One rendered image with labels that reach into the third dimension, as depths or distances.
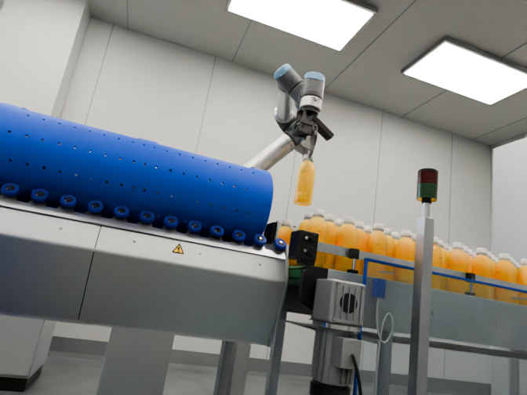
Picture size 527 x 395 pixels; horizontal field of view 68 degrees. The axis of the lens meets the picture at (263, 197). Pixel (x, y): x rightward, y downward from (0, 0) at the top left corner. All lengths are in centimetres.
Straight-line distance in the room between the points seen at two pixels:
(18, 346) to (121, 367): 103
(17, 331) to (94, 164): 186
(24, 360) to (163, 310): 179
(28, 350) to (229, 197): 199
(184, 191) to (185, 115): 329
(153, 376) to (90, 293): 92
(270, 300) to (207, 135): 332
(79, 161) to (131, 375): 116
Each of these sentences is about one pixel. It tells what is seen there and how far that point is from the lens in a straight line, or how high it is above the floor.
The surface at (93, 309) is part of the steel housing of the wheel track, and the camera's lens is 127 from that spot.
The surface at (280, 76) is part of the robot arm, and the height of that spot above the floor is 174.
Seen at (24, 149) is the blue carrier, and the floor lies 108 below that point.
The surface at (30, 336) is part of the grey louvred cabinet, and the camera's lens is 294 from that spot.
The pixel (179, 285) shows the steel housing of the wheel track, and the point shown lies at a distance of 124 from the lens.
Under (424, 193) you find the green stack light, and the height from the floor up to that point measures 117.
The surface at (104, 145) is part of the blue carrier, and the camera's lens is 127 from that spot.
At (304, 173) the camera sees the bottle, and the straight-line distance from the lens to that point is 154.
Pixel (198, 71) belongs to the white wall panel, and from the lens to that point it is 476.
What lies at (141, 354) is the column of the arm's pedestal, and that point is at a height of 43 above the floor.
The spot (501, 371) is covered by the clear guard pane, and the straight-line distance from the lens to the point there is 169.
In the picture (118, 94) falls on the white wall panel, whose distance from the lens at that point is 455.
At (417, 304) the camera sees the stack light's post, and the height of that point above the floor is 83.
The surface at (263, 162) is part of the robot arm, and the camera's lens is 223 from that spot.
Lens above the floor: 78
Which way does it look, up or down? 14 degrees up
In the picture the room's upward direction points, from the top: 9 degrees clockwise
